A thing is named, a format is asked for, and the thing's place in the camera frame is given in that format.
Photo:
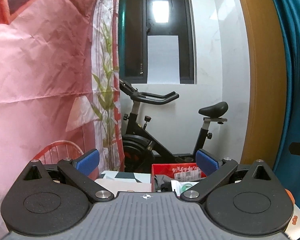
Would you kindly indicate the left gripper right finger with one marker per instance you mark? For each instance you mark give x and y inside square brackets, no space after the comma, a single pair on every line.
[217,171]

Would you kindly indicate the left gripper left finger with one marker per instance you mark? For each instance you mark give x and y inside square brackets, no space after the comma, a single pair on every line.
[77,171]

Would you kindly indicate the red strawberry cardboard box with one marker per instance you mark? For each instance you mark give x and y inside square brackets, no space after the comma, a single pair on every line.
[167,169]

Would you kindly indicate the grey knitted sock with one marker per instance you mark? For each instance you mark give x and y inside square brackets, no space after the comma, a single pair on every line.
[162,183]

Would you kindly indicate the white shipping label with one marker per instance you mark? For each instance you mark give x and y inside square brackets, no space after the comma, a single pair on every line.
[184,174]

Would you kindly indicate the patterned tablecloth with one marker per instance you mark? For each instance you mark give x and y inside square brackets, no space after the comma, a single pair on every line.
[116,182]

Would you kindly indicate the orange plastic dish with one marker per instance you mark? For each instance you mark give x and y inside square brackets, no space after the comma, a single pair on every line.
[290,196]

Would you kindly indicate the pink printed backdrop curtain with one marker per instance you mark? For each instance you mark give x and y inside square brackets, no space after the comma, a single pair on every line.
[59,81]

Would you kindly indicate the dark window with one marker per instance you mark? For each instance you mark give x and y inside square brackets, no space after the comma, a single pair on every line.
[155,41]

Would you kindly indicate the teal curtain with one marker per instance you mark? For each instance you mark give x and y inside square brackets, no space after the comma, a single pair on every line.
[287,165]

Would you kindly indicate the wooden door frame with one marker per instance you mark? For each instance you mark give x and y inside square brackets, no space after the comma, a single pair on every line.
[268,81]

